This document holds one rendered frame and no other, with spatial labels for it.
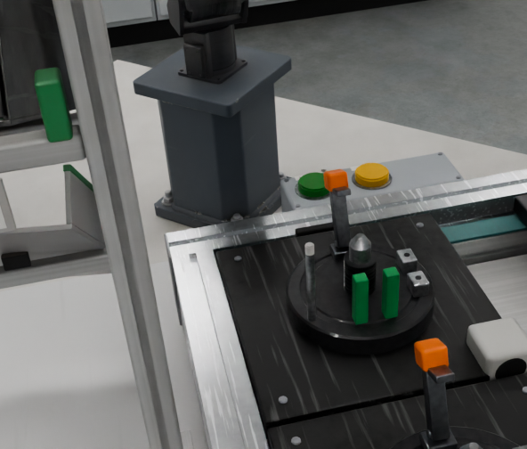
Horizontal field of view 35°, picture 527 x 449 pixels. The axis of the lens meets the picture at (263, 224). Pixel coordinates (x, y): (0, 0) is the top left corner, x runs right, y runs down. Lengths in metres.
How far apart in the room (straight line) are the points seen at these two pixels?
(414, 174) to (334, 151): 0.26
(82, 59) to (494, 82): 3.06
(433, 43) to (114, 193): 3.33
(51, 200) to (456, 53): 2.63
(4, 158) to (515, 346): 0.48
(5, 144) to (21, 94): 0.06
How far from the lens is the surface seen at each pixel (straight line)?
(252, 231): 0.92
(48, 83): 0.39
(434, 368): 0.62
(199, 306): 0.82
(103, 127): 0.40
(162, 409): 0.52
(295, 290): 0.78
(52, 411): 0.90
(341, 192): 0.78
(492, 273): 0.93
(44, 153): 0.41
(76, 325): 0.99
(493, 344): 0.74
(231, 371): 0.76
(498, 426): 0.71
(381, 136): 1.28
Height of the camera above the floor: 1.50
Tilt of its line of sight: 36 degrees down
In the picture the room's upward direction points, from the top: 4 degrees counter-clockwise
